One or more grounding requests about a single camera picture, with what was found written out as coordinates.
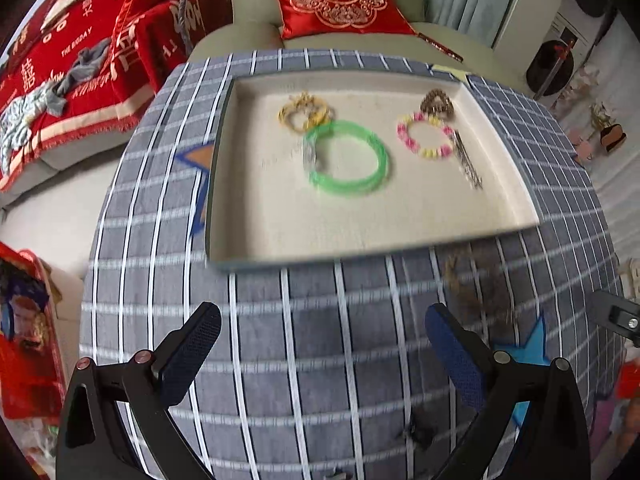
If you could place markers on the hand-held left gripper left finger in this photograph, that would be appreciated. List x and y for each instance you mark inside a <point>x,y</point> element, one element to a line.
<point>187,355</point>

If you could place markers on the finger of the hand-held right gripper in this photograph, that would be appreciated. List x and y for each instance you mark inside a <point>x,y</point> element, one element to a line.
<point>620,316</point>

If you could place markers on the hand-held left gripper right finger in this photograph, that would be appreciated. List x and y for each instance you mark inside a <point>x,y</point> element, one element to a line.
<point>457,360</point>

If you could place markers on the grey tray with beige lining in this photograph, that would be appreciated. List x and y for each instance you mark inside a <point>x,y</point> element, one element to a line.
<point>350,225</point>

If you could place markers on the silver hair clips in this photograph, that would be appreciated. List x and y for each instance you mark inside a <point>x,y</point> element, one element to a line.
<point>465,157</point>

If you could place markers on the green translucent bangle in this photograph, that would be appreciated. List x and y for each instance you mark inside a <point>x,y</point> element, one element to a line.
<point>382,160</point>

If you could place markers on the brown hair claw clip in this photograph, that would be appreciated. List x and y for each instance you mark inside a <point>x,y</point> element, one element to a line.
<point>432,100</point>

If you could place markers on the red round object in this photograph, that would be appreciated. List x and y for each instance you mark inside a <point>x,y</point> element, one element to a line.
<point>627,385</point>

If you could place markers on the grey checkered tablecloth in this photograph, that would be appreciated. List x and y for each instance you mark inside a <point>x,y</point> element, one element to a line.
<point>310,330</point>

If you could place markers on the red gift bag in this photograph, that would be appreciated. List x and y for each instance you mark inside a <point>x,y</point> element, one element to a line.
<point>25,360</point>

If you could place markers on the pink round stool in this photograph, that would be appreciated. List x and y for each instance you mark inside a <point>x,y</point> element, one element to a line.
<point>582,150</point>

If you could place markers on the grey sofa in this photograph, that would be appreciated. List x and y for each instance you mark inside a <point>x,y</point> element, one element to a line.
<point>85,155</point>

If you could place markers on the red mop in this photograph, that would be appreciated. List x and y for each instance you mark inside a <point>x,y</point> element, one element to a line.
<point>560,60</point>

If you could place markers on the light blue cloth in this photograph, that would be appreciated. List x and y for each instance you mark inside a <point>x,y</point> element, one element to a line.
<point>20,120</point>

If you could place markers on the grey cloth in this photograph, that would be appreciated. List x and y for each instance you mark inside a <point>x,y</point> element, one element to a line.
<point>85,65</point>

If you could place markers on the red printed sofa blanket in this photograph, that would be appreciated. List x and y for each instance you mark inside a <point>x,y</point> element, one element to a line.
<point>90,20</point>

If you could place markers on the red embroidered cushion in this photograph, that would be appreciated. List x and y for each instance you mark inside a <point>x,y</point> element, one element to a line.
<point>340,0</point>

